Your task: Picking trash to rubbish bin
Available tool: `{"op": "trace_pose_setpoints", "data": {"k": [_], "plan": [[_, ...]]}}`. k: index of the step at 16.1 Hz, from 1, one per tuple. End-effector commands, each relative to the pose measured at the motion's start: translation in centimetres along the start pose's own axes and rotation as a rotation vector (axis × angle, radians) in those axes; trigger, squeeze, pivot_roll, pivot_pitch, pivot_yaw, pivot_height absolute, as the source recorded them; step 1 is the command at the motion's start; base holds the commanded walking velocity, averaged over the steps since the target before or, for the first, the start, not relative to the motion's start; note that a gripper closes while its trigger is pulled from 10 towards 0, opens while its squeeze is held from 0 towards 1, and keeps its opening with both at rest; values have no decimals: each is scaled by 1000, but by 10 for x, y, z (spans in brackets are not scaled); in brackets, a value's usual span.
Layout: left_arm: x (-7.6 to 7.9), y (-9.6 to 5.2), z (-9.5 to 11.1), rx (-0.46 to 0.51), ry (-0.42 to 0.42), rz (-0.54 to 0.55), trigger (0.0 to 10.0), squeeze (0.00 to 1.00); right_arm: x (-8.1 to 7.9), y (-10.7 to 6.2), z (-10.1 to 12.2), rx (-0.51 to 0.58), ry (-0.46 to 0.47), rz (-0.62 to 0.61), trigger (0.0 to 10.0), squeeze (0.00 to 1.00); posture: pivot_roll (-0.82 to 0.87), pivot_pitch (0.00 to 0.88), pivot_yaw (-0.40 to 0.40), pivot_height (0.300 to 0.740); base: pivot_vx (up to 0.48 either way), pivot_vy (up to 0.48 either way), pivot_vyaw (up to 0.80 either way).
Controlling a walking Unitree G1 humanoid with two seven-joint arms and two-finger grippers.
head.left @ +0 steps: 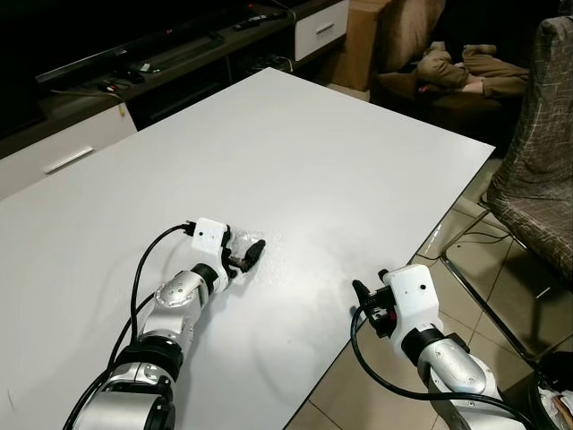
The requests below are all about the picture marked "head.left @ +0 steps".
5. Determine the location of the clear plastic wrapper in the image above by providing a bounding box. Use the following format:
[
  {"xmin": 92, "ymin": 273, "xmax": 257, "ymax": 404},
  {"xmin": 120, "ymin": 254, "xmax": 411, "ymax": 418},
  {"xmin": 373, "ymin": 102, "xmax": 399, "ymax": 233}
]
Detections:
[{"xmin": 226, "ymin": 228, "xmax": 269, "ymax": 271}]

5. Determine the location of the black rubbish bin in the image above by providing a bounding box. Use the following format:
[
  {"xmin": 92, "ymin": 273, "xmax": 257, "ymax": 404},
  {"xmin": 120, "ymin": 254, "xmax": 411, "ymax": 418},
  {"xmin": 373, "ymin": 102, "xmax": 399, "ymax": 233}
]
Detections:
[{"xmin": 535, "ymin": 350, "xmax": 573, "ymax": 430}]

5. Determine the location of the white crumpled trash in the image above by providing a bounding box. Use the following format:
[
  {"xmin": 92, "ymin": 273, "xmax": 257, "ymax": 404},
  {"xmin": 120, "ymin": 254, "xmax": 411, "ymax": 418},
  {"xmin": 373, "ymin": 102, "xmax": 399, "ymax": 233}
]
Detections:
[{"xmin": 550, "ymin": 392, "xmax": 573, "ymax": 428}]

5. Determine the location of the dark wooden tv cabinet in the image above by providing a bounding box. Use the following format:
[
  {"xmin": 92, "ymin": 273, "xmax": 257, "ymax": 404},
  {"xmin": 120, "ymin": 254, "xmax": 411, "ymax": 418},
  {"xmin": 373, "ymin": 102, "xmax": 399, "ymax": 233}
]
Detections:
[{"xmin": 0, "ymin": 0, "xmax": 351, "ymax": 201}]

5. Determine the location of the wide white drawer front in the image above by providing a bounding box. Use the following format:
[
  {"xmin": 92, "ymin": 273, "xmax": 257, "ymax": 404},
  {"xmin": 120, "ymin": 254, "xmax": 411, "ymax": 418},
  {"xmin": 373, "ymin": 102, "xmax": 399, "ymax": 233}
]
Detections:
[{"xmin": 0, "ymin": 102, "xmax": 138, "ymax": 201}]

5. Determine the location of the small black and white gadget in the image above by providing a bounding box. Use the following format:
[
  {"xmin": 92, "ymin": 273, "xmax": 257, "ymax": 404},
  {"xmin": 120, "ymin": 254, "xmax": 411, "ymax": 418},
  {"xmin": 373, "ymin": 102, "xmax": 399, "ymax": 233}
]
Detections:
[{"xmin": 124, "ymin": 60, "xmax": 165, "ymax": 78}]

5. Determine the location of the black remote control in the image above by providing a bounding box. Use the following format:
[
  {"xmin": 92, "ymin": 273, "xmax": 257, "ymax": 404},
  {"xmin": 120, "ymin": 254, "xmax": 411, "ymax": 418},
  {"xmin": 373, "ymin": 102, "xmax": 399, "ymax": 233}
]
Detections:
[{"xmin": 234, "ymin": 12, "xmax": 272, "ymax": 32}]

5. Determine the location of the small white drawer front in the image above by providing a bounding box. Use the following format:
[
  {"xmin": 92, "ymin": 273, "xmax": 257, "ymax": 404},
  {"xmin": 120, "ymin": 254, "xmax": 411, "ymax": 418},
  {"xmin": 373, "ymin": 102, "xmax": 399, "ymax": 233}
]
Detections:
[{"xmin": 294, "ymin": 0, "xmax": 351, "ymax": 63}]

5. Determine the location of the brown cardboard box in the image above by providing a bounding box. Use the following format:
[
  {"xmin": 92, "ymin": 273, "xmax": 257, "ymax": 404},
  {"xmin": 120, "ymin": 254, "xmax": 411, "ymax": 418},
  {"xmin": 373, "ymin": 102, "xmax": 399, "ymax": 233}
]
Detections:
[{"xmin": 335, "ymin": 0, "xmax": 396, "ymax": 96}]

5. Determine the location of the grey patterned chair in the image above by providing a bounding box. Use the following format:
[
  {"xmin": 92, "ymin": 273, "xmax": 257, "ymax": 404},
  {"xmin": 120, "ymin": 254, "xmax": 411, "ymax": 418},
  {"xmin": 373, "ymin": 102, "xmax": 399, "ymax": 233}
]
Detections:
[{"xmin": 442, "ymin": 15, "xmax": 573, "ymax": 361}]

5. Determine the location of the black flat television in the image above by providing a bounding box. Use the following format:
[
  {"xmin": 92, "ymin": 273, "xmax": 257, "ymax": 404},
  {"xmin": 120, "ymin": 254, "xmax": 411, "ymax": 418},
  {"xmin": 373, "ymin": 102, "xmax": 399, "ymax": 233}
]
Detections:
[{"xmin": 0, "ymin": 0, "xmax": 268, "ymax": 87}]

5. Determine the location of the brown armchair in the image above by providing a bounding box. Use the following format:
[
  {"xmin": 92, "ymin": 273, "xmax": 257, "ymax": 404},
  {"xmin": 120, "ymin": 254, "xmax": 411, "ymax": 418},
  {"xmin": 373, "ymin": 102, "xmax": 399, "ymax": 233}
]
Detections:
[{"xmin": 373, "ymin": 0, "xmax": 539, "ymax": 124}]

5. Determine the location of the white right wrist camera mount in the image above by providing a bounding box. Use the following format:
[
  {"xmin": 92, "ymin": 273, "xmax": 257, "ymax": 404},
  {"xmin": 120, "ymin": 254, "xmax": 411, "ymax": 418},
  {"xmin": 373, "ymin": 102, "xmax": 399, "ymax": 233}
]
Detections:
[{"xmin": 382, "ymin": 264, "xmax": 442, "ymax": 340}]

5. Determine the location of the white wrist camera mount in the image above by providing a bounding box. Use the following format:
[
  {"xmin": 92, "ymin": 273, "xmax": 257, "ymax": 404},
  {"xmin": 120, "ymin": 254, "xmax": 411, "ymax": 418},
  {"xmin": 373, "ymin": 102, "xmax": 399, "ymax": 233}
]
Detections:
[
  {"xmin": 382, "ymin": 264, "xmax": 442, "ymax": 340},
  {"xmin": 190, "ymin": 218, "xmax": 233, "ymax": 262}
]

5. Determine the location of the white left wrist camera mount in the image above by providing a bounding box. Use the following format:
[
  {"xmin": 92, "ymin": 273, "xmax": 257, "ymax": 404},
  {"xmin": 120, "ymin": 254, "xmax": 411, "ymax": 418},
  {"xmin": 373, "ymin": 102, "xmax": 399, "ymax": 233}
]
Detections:
[{"xmin": 190, "ymin": 218, "xmax": 233, "ymax": 262}]

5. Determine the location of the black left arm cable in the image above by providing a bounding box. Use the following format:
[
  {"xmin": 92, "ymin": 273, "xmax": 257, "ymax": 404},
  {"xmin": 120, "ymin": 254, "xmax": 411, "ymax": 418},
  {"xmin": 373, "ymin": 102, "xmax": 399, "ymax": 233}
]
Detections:
[{"xmin": 107, "ymin": 223, "xmax": 196, "ymax": 370}]

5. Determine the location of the black floor cable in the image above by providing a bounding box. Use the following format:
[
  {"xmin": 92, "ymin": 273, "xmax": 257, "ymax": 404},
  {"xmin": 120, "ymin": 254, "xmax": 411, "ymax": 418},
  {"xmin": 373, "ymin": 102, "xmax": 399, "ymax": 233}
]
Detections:
[{"xmin": 415, "ymin": 230, "xmax": 514, "ymax": 263}]

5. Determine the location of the red and white plug cable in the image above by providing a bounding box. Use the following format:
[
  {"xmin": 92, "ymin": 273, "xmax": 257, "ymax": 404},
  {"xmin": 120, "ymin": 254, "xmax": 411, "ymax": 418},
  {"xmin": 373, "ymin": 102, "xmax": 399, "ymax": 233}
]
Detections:
[{"xmin": 93, "ymin": 78, "xmax": 127, "ymax": 93}]

